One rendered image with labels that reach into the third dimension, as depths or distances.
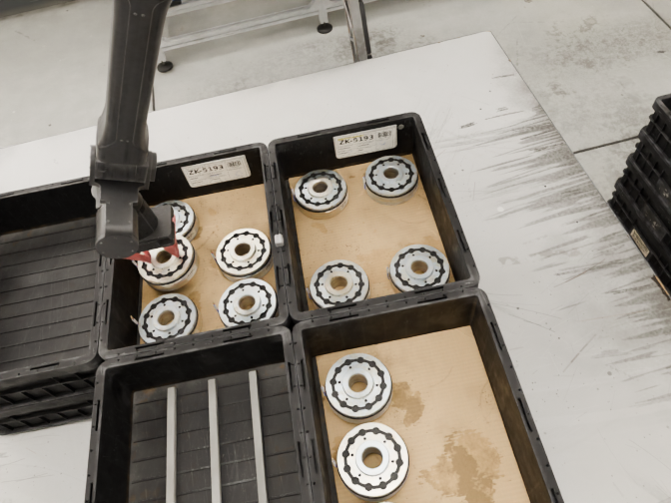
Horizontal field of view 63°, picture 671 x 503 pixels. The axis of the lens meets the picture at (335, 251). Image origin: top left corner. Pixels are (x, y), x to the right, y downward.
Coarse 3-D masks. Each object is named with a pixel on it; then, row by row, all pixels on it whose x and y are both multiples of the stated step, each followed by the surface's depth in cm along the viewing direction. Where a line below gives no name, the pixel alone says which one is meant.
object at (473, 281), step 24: (384, 120) 105; (432, 168) 97; (456, 216) 91; (288, 240) 92; (456, 240) 88; (288, 264) 91; (288, 288) 86; (432, 288) 84; (456, 288) 83; (312, 312) 84; (336, 312) 83
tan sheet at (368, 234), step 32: (352, 192) 109; (416, 192) 107; (320, 224) 105; (352, 224) 105; (384, 224) 104; (416, 224) 103; (320, 256) 101; (352, 256) 100; (384, 256) 100; (384, 288) 96
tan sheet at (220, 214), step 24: (240, 192) 112; (264, 192) 112; (216, 216) 109; (240, 216) 109; (264, 216) 108; (216, 240) 106; (216, 264) 103; (144, 288) 102; (192, 288) 100; (216, 288) 100; (216, 312) 97
